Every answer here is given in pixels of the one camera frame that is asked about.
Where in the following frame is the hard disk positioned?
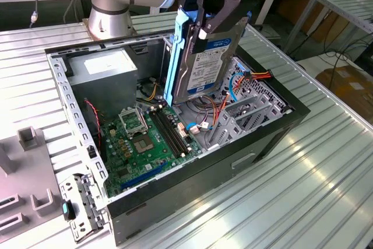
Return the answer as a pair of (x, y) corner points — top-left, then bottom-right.
(163, 6), (253, 107)

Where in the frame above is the orange power wire black plug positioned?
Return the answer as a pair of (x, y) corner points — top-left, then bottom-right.
(214, 69), (274, 127)

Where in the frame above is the grey metal disk bay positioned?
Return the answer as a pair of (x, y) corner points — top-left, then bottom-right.
(207, 55), (293, 150)

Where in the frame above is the beige board connector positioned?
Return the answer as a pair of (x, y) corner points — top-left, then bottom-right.
(177, 122), (189, 142)

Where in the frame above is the black RAM slot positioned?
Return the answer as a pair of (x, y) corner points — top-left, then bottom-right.
(160, 107), (189, 153)
(153, 108), (184, 157)
(156, 108), (187, 156)
(150, 109), (182, 159)

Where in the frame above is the metal socket cover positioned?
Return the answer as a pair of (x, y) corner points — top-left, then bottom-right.
(117, 107), (147, 138)

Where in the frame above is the grey power supply unit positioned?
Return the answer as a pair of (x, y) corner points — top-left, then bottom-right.
(65, 47), (139, 121)

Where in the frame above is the metal slat side table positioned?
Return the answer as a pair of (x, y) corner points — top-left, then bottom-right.
(284, 0), (373, 57)

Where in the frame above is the CPU socket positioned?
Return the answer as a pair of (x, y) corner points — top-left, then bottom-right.
(131, 134), (156, 156)

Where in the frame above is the green motherboard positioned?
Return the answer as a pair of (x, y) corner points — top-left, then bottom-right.
(100, 103), (205, 199)

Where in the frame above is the black open PC case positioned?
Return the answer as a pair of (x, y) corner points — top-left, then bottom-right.
(44, 22), (311, 247)

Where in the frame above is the blue expansion slot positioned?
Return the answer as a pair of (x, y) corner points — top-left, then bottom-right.
(121, 160), (169, 191)

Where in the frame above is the large brown cardboard box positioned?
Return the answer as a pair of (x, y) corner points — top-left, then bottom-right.
(316, 66), (373, 115)

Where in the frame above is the black latch with teal button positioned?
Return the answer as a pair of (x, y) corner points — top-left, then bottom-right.
(60, 199), (77, 222)

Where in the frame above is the grey parts rack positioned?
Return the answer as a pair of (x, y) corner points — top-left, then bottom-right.
(0, 126), (64, 238)

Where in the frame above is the blue data wire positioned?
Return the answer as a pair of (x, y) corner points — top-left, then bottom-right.
(228, 62), (249, 106)

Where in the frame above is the yellow orange wire bundle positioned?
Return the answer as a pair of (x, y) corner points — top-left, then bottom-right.
(145, 82), (160, 101)

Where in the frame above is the short blue board wire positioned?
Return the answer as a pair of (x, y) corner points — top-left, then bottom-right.
(185, 122), (211, 135)

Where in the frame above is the red fan wire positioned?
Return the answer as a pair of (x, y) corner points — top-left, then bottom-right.
(83, 99), (103, 148)

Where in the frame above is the metal expansion bracket panel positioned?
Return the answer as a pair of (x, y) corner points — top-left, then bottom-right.
(58, 172), (111, 244)

